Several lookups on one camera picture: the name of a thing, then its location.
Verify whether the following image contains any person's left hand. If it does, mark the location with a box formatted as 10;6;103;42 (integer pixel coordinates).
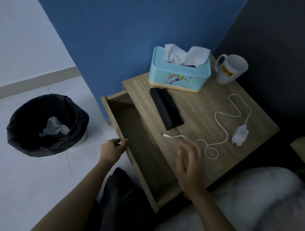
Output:
99;138;129;167

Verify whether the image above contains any person's right hand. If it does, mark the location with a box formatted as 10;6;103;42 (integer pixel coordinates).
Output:
176;138;208;198

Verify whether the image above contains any wooden nightstand drawer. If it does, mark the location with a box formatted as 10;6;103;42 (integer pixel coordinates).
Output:
100;89;184;214

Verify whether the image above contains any person's left forearm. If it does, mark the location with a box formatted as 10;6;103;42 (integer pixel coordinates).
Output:
30;159;114;231

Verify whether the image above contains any person's right forearm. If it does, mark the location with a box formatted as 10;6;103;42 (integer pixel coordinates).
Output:
188;188;237;231

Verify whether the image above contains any wooden nightstand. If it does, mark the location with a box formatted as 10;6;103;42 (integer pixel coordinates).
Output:
122;54;281;191

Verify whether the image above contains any black glasses case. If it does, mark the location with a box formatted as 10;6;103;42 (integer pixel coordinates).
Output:
149;87;184;131

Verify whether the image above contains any white charger adapter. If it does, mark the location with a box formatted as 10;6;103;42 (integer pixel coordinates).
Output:
232;124;250;148

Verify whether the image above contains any person's leg in black trousers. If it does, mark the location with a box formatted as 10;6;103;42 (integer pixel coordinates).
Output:
84;167;158;231

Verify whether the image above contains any crumpled white tissue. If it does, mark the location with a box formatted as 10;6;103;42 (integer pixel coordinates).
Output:
39;116;70;137

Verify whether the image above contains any white blanket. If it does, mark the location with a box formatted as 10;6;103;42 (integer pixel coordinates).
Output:
155;167;305;231

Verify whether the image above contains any light blue tissue box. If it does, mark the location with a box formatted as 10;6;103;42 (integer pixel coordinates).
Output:
149;46;212;93

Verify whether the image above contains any white mug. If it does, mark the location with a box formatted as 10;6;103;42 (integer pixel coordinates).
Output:
215;54;249;86

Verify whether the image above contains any black trash bag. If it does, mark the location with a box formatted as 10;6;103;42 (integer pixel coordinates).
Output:
6;94;90;158

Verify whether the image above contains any white charging cable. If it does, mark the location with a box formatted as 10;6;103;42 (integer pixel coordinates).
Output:
163;94;252;160

